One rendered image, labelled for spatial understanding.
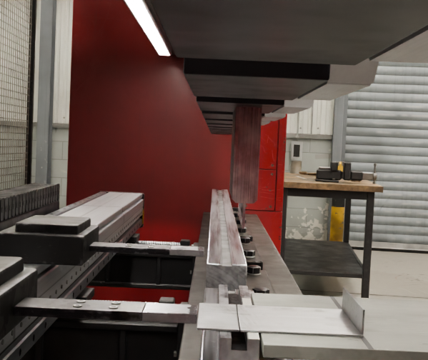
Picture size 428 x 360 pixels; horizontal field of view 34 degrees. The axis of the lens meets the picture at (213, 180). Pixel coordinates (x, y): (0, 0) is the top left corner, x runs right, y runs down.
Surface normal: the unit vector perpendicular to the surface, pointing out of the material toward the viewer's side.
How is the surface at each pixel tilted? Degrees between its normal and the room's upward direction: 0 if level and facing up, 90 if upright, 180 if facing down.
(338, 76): 135
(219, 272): 90
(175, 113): 90
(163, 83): 90
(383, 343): 0
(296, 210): 90
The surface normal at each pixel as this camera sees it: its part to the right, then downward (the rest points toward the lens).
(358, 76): -0.04, 0.74
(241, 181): 0.00, 0.05
